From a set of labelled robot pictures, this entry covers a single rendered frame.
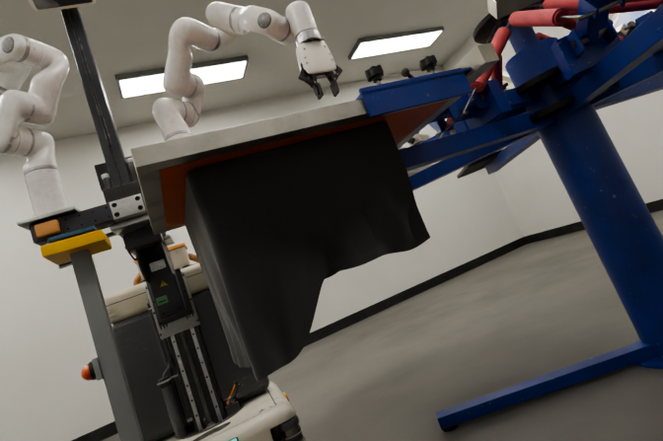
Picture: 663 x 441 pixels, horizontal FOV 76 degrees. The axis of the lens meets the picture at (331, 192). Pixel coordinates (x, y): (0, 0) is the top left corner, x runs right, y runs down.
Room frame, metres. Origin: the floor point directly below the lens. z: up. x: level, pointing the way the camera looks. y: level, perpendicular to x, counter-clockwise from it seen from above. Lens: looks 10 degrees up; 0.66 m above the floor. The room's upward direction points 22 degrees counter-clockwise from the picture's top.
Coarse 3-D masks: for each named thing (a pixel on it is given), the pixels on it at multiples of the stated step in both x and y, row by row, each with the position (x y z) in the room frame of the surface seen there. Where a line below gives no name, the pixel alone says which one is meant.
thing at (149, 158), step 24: (264, 120) 0.81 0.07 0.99; (288, 120) 0.83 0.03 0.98; (312, 120) 0.85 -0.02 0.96; (336, 120) 0.87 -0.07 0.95; (360, 120) 0.93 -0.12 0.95; (168, 144) 0.73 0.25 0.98; (192, 144) 0.75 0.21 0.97; (216, 144) 0.77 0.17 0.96; (240, 144) 0.79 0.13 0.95; (144, 168) 0.72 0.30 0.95; (144, 192) 0.85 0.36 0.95
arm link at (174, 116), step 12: (156, 108) 1.38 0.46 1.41; (168, 108) 1.38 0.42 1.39; (180, 108) 1.42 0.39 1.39; (192, 108) 1.48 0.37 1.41; (156, 120) 1.41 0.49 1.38; (168, 120) 1.39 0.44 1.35; (180, 120) 1.40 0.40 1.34; (192, 120) 1.49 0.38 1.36; (168, 132) 1.39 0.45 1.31; (180, 132) 1.39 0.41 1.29
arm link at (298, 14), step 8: (288, 8) 1.15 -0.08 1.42; (296, 8) 1.14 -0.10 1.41; (304, 8) 1.15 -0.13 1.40; (288, 16) 1.16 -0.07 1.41; (296, 16) 1.15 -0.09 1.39; (304, 16) 1.15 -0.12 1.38; (312, 16) 1.17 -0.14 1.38; (296, 24) 1.15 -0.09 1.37; (304, 24) 1.14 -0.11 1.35; (312, 24) 1.15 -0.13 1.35; (288, 32) 1.20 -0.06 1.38; (296, 32) 1.16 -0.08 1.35; (280, 40) 1.21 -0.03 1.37; (288, 40) 1.23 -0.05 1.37
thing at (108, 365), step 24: (72, 240) 0.95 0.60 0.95; (96, 240) 0.97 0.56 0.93; (72, 264) 0.99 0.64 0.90; (96, 288) 1.00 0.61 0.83; (96, 312) 1.00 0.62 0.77; (96, 336) 0.99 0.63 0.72; (96, 360) 0.98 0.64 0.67; (120, 360) 1.03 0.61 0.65; (120, 384) 1.00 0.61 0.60; (120, 408) 0.99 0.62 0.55; (120, 432) 0.99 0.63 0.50
